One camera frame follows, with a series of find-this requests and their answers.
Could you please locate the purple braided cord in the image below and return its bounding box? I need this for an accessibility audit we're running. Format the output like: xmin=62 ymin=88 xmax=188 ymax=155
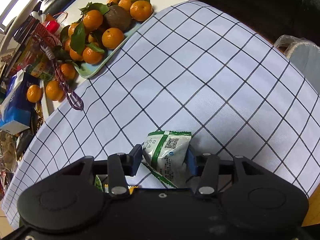
xmin=32 ymin=33 xmax=85 ymax=111

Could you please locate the loose tangerine by tissues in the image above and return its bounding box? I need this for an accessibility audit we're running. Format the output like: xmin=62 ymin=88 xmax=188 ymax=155
xmin=27 ymin=85 xmax=42 ymax=103

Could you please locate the green label glass jar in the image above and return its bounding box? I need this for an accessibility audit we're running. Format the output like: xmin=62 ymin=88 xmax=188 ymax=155
xmin=25 ymin=54 xmax=54 ymax=82

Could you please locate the green yellow snack packet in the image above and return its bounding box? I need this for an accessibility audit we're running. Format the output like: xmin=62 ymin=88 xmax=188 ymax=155
xmin=94 ymin=175 xmax=108 ymax=193

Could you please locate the blue checked white tablecloth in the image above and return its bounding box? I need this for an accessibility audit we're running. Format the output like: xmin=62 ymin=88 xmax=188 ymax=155
xmin=2 ymin=1 xmax=319 ymax=228

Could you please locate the dark brown passion fruit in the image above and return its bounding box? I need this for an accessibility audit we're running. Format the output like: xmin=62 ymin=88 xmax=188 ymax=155
xmin=104 ymin=5 xmax=132 ymax=32

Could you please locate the blue white tissue pack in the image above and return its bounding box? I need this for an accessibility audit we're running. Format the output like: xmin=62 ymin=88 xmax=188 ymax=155
xmin=1 ymin=70 xmax=39 ymax=135

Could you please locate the green white snack packet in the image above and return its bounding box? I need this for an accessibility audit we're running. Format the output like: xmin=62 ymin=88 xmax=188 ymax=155
xmin=143 ymin=131 xmax=192 ymax=187

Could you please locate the light green fruit plate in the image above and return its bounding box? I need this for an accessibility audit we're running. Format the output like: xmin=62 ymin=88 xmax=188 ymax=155
xmin=75 ymin=10 xmax=155 ymax=79

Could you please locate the large front tangerine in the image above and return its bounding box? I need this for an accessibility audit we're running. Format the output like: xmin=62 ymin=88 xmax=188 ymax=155
xmin=45 ymin=80 xmax=64 ymax=101

